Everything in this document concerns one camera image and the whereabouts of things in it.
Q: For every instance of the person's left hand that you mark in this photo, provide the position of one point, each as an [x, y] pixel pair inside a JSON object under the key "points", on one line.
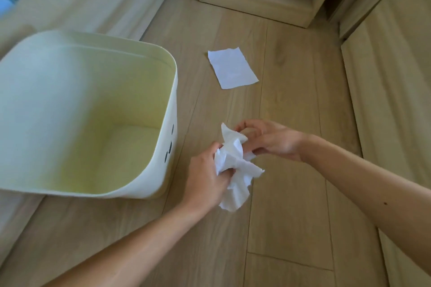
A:
{"points": [[203, 184]]}

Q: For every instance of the person's right hand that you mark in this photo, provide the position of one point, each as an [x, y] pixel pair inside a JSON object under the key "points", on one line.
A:
{"points": [[276, 140]]}

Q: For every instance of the person's right thumb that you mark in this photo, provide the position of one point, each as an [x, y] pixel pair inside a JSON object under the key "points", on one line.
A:
{"points": [[261, 149]]}

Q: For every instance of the person's left thumb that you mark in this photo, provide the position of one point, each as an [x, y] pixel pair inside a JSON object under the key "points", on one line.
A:
{"points": [[215, 150]]}

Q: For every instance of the white tissue paper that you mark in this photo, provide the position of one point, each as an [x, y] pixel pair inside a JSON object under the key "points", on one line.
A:
{"points": [[235, 169]]}

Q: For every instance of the person's left forearm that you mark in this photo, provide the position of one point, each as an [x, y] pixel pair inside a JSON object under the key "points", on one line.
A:
{"points": [[128, 249]]}

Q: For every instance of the person's right forearm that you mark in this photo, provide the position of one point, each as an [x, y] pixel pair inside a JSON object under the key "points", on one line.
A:
{"points": [[373, 189]]}

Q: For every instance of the flat white paper sheet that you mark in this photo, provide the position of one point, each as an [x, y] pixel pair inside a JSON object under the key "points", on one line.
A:
{"points": [[232, 67]]}

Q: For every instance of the cream plastic waste bin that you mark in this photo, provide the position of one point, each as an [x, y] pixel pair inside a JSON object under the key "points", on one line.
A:
{"points": [[84, 118]]}

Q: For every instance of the light wooden cabinet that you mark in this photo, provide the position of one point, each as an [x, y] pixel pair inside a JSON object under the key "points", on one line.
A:
{"points": [[387, 95]]}

